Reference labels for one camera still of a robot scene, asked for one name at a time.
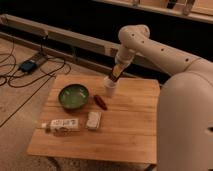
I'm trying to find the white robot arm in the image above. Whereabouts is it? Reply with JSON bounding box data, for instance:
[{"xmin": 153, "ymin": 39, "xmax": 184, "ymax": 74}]
[{"xmin": 108, "ymin": 25, "xmax": 213, "ymax": 171}]

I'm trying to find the black floor cable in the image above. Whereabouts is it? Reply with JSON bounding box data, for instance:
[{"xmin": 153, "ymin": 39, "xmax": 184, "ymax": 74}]
[{"xmin": 0, "ymin": 36, "xmax": 72, "ymax": 128}]

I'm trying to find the white eraser block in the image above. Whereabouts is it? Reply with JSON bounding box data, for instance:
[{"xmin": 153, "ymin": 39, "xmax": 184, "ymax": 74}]
[{"xmin": 86, "ymin": 112, "xmax": 101, "ymax": 130}]

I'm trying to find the white labelled bottle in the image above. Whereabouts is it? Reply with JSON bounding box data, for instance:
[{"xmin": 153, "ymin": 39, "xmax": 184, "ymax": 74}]
[{"xmin": 41, "ymin": 118, "xmax": 79, "ymax": 133}]

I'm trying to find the wooden folding table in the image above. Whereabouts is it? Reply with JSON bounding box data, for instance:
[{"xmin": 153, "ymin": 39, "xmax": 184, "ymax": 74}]
[{"xmin": 27, "ymin": 75, "xmax": 160, "ymax": 164}]

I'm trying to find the long metal rail frame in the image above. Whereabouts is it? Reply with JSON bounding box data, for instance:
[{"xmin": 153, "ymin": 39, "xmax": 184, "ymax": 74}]
[{"xmin": 0, "ymin": 13, "xmax": 174, "ymax": 79}]

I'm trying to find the green ceramic bowl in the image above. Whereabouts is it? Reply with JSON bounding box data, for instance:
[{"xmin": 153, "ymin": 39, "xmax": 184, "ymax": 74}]
[{"xmin": 58, "ymin": 84, "xmax": 89, "ymax": 110}]

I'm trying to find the red chili pepper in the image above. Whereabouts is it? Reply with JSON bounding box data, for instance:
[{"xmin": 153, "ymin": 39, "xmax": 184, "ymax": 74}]
[{"xmin": 94, "ymin": 95, "xmax": 107, "ymax": 110}]

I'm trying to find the blue power adapter box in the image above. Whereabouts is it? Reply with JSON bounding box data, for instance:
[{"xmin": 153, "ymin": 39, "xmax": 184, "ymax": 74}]
[{"xmin": 19, "ymin": 60, "xmax": 36, "ymax": 73}]

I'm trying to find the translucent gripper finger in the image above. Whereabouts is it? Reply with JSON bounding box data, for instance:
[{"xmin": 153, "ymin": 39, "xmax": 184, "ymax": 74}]
[
  {"xmin": 109, "ymin": 65, "xmax": 120, "ymax": 82},
  {"xmin": 116, "ymin": 69, "xmax": 124, "ymax": 81}
]

